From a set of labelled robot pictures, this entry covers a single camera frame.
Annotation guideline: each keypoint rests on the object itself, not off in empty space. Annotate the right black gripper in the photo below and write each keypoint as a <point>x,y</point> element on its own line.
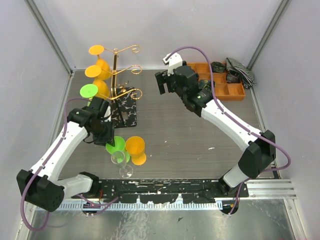
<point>162,78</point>

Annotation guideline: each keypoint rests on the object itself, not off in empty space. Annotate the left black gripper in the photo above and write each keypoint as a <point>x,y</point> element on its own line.
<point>109,138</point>

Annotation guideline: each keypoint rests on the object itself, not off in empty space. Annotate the green goblet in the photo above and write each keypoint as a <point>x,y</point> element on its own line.
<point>119,145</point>
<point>88,91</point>

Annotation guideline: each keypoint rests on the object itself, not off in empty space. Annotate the clear wine glass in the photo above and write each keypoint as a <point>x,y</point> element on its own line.
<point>119,158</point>

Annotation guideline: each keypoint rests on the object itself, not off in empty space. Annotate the orange goblet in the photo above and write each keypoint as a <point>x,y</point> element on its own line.
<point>98,82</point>
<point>135,146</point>
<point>97,50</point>

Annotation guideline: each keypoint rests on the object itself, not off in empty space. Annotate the gold wine glass rack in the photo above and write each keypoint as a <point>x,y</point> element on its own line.
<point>124,98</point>

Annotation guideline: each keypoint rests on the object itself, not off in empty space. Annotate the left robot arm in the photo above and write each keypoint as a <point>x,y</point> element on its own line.
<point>41,185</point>

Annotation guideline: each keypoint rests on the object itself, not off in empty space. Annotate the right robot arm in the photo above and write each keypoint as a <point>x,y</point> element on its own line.
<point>258,151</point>

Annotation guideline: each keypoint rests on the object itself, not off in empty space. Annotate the dark floral cloth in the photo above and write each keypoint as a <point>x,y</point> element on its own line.
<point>218,67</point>
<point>206,85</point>

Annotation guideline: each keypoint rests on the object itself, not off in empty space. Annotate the dark floral cloth rear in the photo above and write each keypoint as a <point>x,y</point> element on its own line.
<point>218,67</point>

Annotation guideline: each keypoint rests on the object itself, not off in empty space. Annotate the orange compartment tray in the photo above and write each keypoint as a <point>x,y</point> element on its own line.
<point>223,91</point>

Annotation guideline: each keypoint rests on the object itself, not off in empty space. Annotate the dark patterned cloth right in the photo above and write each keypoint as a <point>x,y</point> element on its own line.
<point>233,78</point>

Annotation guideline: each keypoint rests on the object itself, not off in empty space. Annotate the striped cloth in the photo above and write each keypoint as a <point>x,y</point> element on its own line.
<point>237,69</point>

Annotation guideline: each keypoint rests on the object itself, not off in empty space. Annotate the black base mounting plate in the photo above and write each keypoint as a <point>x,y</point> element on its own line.
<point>160,191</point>

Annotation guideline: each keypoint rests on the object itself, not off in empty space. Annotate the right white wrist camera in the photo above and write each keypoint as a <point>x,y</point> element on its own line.
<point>173,62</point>

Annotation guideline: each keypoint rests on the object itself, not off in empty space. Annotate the grey cable duct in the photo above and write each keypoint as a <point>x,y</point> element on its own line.
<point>73,205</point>

